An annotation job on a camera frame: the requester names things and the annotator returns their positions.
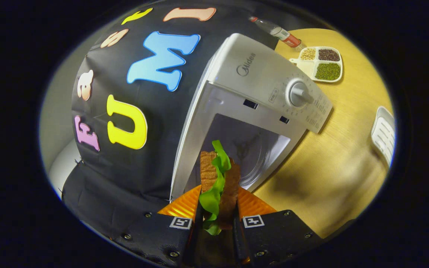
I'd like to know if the white microwave oven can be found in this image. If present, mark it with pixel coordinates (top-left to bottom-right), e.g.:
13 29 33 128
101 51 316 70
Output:
170 33 333 201

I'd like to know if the white divided dish of beans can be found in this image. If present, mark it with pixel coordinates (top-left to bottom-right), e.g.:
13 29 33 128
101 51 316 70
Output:
289 46 343 83

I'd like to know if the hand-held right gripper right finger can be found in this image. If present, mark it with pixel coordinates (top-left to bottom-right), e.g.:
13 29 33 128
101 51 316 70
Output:
233 186 325 265

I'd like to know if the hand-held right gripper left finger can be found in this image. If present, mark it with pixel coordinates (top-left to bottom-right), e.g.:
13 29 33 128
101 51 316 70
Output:
114 184 204 267

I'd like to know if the clear bottle with red label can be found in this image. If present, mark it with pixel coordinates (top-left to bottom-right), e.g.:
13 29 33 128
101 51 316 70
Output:
248 16 307 49

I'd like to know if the lettuce sandwich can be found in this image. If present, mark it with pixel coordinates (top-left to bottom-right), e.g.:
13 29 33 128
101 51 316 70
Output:
194 140 242 261

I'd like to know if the white rectangular tray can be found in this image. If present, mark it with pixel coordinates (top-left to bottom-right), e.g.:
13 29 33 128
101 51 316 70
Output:
371 106 397 168

